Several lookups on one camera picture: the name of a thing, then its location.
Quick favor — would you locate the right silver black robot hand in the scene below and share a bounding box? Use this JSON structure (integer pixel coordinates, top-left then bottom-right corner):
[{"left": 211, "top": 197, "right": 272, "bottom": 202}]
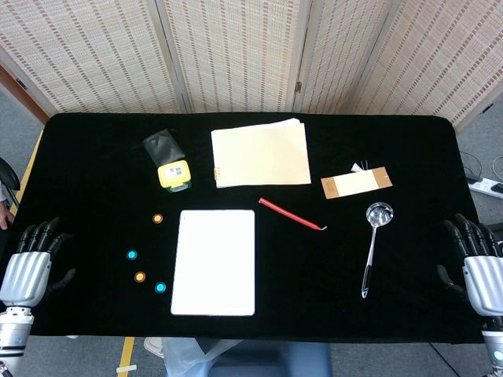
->
[{"left": 437, "top": 213, "right": 503, "bottom": 318}]

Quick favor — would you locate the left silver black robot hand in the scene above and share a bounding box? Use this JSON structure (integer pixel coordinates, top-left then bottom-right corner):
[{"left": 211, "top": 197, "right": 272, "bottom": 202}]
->
[{"left": 0, "top": 217, "right": 76, "bottom": 308}]

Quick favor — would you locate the white rectangular board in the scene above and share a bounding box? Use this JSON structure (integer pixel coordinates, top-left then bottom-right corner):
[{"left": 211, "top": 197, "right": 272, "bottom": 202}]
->
[{"left": 170, "top": 209, "right": 256, "bottom": 317}]

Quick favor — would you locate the person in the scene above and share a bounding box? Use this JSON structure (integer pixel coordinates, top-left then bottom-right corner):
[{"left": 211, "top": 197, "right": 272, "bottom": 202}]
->
[{"left": 0, "top": 184, "right": 16, "bottom": 231}]

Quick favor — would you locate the white power strip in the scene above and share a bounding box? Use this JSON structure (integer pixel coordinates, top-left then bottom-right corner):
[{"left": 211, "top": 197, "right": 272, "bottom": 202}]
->
[{"left": 467, "top": 177, "right": 503, "bottom": 199}]

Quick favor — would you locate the black tablecloth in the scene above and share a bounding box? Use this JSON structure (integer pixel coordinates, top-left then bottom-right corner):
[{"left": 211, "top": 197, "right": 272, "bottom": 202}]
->
[{"left": 0, "top": 112, "right": 490, "bottom": 345}]

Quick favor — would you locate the metal ladle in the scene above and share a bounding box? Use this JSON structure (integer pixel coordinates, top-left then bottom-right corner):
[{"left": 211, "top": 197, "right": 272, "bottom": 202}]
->
[{"left": 360, "top": 202, "right": 395, "bottom": 299}]

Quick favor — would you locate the white shoe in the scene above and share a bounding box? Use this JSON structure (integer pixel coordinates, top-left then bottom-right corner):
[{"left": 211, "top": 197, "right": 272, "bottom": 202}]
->
[{"left": 143, "top": 336, "right": 165, "bottom": 359}]

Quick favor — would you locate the brown and cream card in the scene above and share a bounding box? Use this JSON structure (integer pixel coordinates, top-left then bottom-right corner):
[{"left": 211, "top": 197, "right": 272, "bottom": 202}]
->
[{"left": 320, "top": 167, "right": 394, "bottom": 200}]

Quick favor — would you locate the yellow lidded green box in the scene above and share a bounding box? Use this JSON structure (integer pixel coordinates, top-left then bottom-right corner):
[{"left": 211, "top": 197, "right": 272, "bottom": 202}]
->
[{"left": 156, "top": 158, "right": 193, "bottom": 194}]

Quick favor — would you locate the black fabric pouch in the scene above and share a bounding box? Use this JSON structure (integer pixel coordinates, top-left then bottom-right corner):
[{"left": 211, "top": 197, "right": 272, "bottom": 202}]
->
[{"left": 133, "top": 128, "right": 185, "bottom": 168}]

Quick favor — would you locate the red candle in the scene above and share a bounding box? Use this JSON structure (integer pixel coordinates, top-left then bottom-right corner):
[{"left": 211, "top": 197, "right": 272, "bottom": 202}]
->
[{"left": 258, "top": 197, "right": 329, "bottom": 232}]

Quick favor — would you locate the blue chair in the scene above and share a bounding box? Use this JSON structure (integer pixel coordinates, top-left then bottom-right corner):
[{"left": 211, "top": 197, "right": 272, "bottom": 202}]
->
[{"left": 207, "top": 340, "right": 333, "bottom": 377}]

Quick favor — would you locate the beige paper notebook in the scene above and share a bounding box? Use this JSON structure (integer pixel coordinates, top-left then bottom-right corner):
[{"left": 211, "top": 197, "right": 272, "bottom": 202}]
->
[{"left": 210, "top": 117, "right": 313, "bottom": 189}]

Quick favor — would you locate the woven folding screen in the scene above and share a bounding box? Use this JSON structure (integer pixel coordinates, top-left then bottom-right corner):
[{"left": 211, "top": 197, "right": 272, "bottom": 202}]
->
[{"left": 0, "top": 0, "right": 503, "bottom": 133}]

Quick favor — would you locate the black floor cable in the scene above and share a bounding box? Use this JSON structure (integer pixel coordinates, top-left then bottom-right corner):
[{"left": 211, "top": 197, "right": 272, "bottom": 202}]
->
[{"left": 458, "top": 151, "right": 485, "bottom": 182}]

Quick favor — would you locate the brown wooden door frame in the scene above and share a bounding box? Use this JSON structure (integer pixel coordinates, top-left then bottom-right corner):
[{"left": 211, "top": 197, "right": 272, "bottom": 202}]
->
[{"left": 0, "top": 64, "right": 50, "bottom": 123}]

